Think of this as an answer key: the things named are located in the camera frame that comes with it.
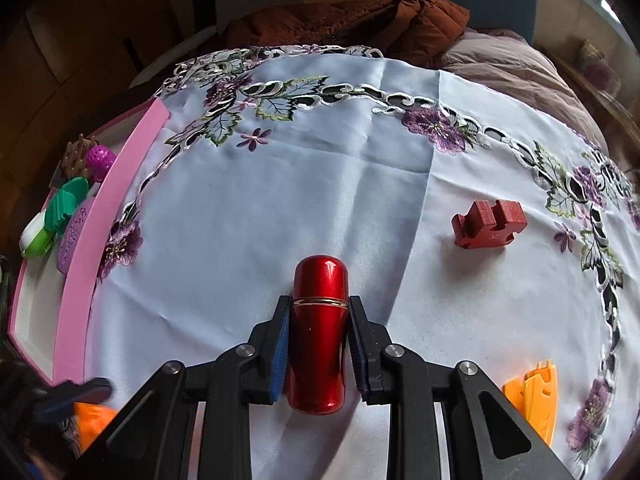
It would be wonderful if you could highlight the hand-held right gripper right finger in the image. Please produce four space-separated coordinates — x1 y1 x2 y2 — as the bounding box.
347 295 576 480

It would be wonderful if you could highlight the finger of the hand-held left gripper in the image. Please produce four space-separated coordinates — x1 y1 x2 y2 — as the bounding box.
35 377 114 413

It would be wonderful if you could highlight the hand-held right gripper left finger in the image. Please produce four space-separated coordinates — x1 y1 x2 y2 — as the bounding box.
72 295 293 480

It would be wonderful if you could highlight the red metallic capsule container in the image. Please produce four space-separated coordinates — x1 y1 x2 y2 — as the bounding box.
286 255 351 416

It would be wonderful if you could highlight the green plastic mold toy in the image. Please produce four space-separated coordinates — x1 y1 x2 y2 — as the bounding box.
44 176 92 235

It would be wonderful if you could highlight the pink and white box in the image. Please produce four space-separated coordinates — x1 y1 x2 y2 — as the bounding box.
7 97 172 387

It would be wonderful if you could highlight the magenta perforated plastic toy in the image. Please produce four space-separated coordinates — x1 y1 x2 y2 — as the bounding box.
84 143 118 183

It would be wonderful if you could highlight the brown toy with yellow pegs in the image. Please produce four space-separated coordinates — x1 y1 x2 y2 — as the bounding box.
50 133 101 192

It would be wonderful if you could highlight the purple patterned plastic mold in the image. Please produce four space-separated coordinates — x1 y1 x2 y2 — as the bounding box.
56 195 99 276

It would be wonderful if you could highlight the white and green capsule toy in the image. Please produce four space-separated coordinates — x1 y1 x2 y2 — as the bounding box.
19 210 57 260

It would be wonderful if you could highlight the white embroidered floral tablecloth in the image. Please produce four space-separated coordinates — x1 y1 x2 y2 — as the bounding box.
59 44 640 480

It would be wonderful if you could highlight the orange slotted plastic piece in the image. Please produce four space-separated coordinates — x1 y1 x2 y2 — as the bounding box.
502 358 559 448

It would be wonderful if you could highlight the red wooden puzzle block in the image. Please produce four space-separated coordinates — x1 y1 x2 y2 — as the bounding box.
451 199 529 252

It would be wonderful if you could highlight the mauve padded duvet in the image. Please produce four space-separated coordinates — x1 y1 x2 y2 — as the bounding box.
434 27 611 158

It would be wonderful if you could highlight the rust brown padded jacket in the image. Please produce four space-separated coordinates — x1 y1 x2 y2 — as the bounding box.
220 0 472 68

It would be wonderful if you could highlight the wooden side furniture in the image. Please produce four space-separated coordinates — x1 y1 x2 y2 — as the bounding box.
549 37 640 171

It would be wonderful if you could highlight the brown wooden wardrobe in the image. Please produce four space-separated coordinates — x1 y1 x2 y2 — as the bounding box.
0 0 221 176

